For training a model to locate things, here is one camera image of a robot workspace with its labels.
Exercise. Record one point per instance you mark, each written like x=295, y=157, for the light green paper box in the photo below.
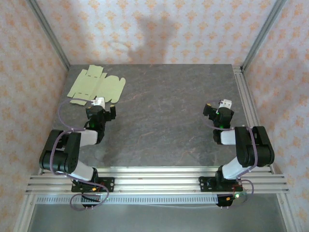
x=96, y=82

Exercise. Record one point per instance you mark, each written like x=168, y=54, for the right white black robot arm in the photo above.
x=253, y=145

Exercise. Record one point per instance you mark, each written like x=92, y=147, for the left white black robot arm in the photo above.
x=72, y=145

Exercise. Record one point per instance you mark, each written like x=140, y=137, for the grey metal sheet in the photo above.
x=157, y=218

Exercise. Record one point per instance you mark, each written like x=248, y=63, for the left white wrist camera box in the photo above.
x=99, y=101

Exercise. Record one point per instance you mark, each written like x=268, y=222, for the aluminium side rail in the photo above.
x=246, y=96

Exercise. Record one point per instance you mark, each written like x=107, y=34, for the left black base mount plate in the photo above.
x=108, y=184

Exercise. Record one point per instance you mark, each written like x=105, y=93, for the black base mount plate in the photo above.
x=108, y=184
x=205, y=184

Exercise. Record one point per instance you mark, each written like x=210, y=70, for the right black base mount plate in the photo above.
x=205, y=184

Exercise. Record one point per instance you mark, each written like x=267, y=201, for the aluminium frame post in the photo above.
x=260, y=33
x=51, y=36

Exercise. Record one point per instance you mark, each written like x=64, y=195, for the wide aluminium mounting rail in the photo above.
x=157, y=180

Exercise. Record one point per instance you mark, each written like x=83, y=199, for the left black base electronics bracket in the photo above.
x=90, y=198

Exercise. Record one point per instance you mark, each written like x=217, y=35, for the black base electronics bracket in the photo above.
x=224, y=201
x=90, y=198

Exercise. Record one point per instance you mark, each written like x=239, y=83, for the right black base electronics bracket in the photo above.
x=224, y=201

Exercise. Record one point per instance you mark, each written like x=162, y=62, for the short aluminium frame leg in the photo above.
x=24, y=212
x=288, y=212

